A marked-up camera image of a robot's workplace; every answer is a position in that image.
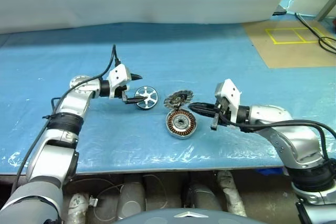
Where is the motor stator with copper windings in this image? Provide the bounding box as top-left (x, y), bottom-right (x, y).
top-left (164, 110), bottom-right (197, 140)

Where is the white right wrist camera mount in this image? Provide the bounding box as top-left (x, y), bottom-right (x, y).
top-left (214, 78), bottom-right (242, 126)

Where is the aluminium frame post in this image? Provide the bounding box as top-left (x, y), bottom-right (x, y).
top-left (314, 0), bottom-right (336, 22)

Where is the white wrapped pipe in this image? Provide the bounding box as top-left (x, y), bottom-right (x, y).
top-left (216, 170), bottom-right (247, 217)

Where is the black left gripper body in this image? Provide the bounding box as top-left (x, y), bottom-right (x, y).
top-left (119, 84), bottom-right (130, 102)

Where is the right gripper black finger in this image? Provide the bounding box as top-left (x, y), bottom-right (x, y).
top-left (188, 102), bottom-right (220, 117)
top-left (211, 112), bottom-right (219, 131)

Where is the grey robot torso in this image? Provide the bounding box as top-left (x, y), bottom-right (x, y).
top-left (115, 208), bottom-right (247, 224)

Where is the silver spoked rotor wheel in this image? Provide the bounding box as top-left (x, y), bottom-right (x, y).
top-left (134, 85), bottom-right (160, 111)

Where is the brown floor board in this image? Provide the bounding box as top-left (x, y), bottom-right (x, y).
top-left (241, 19), bottom-right (336, 69)

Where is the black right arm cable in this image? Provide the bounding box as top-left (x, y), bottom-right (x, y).
top-left (223, 119), bottom-right (336, 162)

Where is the black floor cable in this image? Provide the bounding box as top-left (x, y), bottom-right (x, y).
top-left (294, 12), bottom-right (336, 54)

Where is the dark grey flat base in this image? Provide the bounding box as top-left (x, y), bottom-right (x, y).
top-left (272, 5), bottom-right (287, 16)

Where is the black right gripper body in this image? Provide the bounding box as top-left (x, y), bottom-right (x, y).
top-left (214, 97), bottom-right (233, 128)

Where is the grey rounded shape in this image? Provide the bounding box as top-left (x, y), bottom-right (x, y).
top-left (117, 175), bottom-right (146, 219)
top-left (183, 182), bottom-right (224, 211)

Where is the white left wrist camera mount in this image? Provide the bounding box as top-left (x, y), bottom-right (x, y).
top-left (108, 63), bottom-right (132, 99)

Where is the grey finned rotor disc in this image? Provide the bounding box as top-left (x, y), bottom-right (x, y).
top-left (163, 89), bottom-right (194, 109)

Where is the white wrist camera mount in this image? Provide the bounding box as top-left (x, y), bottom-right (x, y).
top-left (108, 63), bottom-right (132, 99)
top-left (214, 78), bottom-right (242, 126)

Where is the white wrapped bundle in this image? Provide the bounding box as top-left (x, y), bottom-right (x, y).
top-left (67, 192), bottom-right (90, 224)

